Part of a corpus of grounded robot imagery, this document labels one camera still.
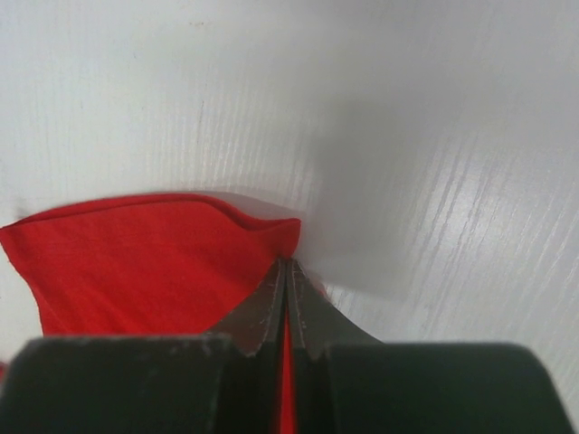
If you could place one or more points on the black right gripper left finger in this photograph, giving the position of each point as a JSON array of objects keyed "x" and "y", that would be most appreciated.
[{"x": 225, "y": 380}]

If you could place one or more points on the red t shirt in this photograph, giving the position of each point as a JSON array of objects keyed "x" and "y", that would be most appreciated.
[{"x": 158, "y": 264}]

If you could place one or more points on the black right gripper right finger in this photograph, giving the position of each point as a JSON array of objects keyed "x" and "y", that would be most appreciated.
[{"x": 346, "y": 381}]

